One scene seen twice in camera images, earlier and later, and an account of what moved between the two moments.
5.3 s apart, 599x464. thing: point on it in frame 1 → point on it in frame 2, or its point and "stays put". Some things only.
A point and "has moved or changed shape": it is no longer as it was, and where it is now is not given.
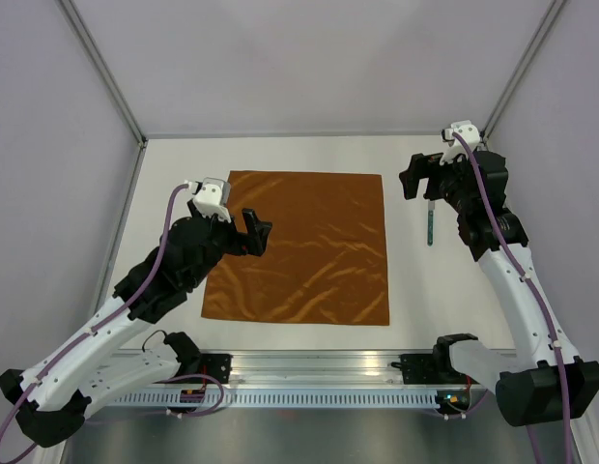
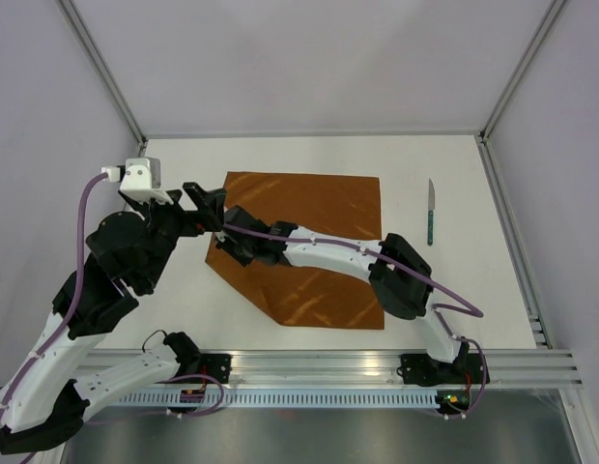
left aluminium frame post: [105, 72] stays put
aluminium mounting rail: [293, 369] stays put
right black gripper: [427, 166] → [225, 245]
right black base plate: [418, 368] stays put
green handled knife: [430, 222] stays put
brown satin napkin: [325, 260] has moved or changed shape
